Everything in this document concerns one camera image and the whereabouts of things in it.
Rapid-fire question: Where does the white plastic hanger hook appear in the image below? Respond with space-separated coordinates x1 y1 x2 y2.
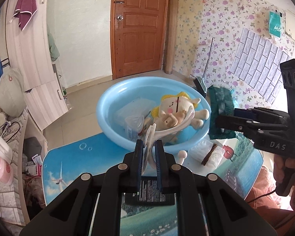
142 105 195 174

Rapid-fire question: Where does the clear bottle with metal lid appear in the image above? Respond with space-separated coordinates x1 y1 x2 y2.
124 115 144 141

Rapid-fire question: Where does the black cosmetic tube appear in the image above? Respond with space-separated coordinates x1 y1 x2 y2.
124 176 175 206

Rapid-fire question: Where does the dark green snack packet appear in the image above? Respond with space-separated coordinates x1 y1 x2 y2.
208 86 236 140

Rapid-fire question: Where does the white plush with yellow hood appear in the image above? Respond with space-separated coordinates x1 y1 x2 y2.
151 92 209 129

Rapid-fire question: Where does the tan plush dog toy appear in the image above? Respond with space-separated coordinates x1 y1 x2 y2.
153 110 187 144

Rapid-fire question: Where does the clear plastic storage box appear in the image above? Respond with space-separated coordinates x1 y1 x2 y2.
113 98 156 129

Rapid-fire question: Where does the person right hand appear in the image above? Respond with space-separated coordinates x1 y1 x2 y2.
274 155 295 189

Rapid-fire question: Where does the light blue plastic basin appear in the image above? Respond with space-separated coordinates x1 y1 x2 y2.
96 77 210 151

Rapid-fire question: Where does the red cushion seat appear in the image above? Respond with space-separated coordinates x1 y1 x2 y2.
246 166 293 211

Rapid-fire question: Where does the teal paper sign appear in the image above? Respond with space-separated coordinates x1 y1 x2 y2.
269 11 283 38

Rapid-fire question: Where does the green padded jacket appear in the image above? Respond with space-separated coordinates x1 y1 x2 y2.
47 28 60 62

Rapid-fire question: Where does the rolled bamboo mat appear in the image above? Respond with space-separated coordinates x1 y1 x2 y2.
163 0 178 74

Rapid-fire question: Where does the pink mini appliance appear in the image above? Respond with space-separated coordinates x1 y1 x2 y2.
0 157 14 185

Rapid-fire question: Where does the grey tote bag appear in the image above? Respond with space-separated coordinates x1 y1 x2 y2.
0 68 26 117

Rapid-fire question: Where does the brown wooden door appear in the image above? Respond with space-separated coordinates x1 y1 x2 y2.
110 0 168 79

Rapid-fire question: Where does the white wardrobe cabinet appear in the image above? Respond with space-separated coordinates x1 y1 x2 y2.
2 0 68 131

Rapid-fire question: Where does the maroon towel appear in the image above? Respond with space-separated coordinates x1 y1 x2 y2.
13 0 37 31

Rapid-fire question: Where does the dustpan with long handle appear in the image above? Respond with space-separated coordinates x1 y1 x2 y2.
193 37 215 98

